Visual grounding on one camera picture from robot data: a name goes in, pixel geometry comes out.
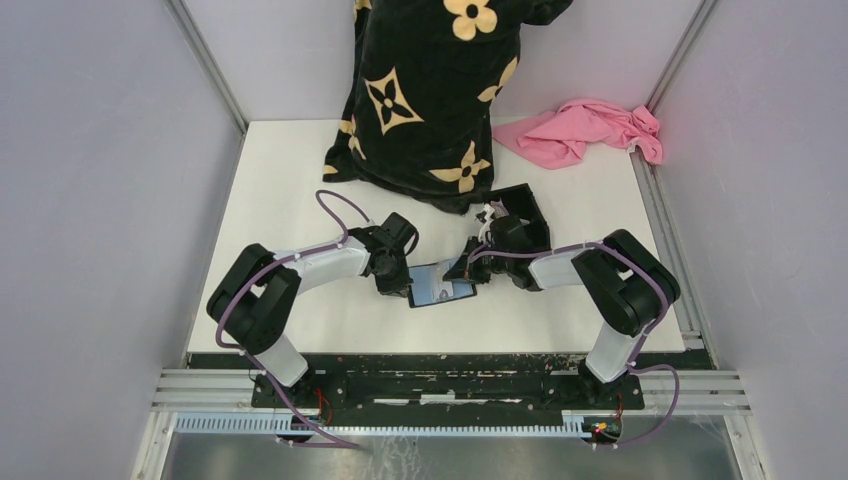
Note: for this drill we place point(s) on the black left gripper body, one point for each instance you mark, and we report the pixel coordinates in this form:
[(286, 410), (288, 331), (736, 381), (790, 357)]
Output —
[(396, 277)]

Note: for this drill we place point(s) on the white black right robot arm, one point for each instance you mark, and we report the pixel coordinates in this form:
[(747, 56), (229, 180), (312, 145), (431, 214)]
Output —
[(629, 286)]

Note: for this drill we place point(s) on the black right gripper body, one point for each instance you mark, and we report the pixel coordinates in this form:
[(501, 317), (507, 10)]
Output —
[(500, 265)]

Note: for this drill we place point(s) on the black floral blanket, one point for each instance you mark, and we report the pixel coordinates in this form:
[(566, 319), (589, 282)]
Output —
[(417, 119)]

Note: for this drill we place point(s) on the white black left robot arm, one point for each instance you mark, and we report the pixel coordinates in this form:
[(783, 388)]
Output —
[(253, 301)]

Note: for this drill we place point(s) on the black plastic bin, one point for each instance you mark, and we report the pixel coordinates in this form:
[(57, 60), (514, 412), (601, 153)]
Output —
[(526, 208)]

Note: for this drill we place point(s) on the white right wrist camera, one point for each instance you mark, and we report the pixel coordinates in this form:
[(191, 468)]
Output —
[(491, 211)]

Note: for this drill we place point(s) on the black leather card holder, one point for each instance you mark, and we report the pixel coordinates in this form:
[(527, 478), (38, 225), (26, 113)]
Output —
[(428, 287)]

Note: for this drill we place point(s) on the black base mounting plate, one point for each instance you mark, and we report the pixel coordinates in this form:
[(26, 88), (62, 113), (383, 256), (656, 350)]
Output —
[(456, 389)]

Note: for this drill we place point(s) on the white slotted cable duct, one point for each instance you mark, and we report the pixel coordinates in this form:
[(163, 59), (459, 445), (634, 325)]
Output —
[(287, 425)]

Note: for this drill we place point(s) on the pink cloth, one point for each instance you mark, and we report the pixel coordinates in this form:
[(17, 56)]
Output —
[(559, 139)]

